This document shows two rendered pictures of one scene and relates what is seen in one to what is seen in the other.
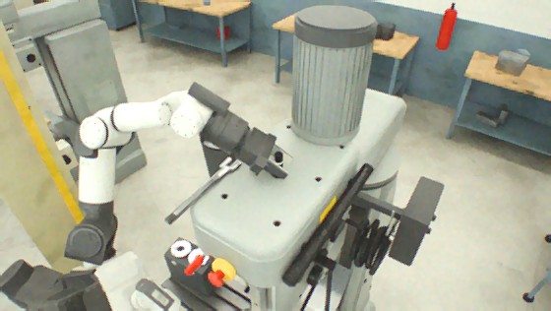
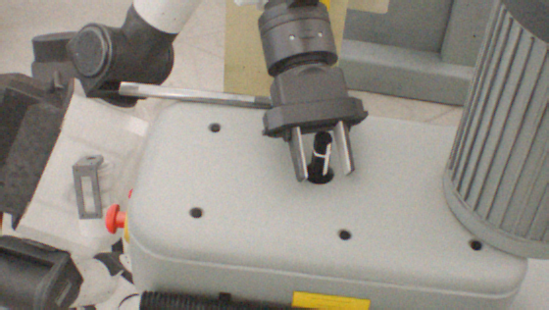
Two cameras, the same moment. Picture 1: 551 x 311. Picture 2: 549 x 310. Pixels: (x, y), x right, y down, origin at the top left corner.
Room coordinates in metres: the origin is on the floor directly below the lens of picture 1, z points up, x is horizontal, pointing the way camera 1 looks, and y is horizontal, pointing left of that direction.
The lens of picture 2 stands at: (0.22, -0.59, 2.62)
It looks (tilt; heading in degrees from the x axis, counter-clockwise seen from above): 44 degrees down; 58
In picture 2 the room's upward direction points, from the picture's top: 5 degrees clockwise
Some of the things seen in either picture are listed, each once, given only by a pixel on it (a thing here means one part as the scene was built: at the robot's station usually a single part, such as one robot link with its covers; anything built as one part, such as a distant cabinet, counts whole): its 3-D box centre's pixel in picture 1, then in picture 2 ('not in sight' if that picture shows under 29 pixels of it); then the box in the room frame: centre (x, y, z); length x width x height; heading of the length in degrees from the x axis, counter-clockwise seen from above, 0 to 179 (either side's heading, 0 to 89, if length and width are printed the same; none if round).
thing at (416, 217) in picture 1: (417, 221); not in sight; (0.71, -0.45, 1.62); 0.20 x 0.09 x 0.21; 146
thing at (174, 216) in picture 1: (204, 189); (212, 96); (0.58, 0.17, 1.89); 0.24 x 0.04 x 0.01; 148
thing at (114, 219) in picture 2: (217, 277); (119, 219); (0.43, 0.13, 1.76); 0.04 x 0.03 x 0.04; 56
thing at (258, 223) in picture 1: (281, 192); (324, 218); (0.66, -0.02, 1.81); 0.47 x 0.26 x 0.16; 146
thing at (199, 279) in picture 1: (193, 265); not in sight; (0.93, 0.39, 1.04); 0.22 x 0.12 x 0.20; 63
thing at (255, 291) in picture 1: (258, 297); not in sight; (0.55, 0.05, 1.45); 0.04 x 0.04 x 0.21; 56
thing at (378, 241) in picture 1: (365, 242); not in sight; (0.76, -0.32, 1.45); 0.18 x 0.16 x 0.21; 146
